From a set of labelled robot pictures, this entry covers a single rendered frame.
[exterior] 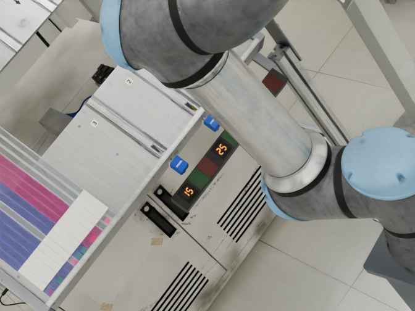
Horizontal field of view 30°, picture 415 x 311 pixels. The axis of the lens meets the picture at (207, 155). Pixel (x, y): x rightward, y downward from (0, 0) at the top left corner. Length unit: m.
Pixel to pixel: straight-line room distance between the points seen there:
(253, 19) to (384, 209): 0.40
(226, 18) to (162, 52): 0.11
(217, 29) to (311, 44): 1.84
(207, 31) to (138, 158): 0.66
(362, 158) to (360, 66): 1.38
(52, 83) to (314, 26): 1.01
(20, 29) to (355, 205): 0.80
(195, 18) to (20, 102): 1.44
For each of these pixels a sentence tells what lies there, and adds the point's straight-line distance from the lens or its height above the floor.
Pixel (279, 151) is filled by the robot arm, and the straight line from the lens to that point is 1.13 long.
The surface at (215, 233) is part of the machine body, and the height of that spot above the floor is 0.21.
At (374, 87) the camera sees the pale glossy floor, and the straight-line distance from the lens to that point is 2.43.
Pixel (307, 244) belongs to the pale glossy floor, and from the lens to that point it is 2.17.
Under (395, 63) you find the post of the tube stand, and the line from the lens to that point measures 1.99.
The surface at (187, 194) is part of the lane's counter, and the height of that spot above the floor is 0.66.
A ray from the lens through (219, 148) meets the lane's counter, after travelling 1.53.
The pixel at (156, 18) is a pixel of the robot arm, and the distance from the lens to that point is 0.92.
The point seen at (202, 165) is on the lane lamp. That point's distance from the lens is 1.52.
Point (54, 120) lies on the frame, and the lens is 1.99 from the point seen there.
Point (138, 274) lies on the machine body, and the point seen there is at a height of 0.33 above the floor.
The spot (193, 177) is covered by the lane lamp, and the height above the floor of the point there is 0.67.
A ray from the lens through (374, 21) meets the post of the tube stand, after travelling 1.90.
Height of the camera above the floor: 1.60
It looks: 38 degrees down
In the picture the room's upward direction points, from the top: 42 degrees counter-clockwise
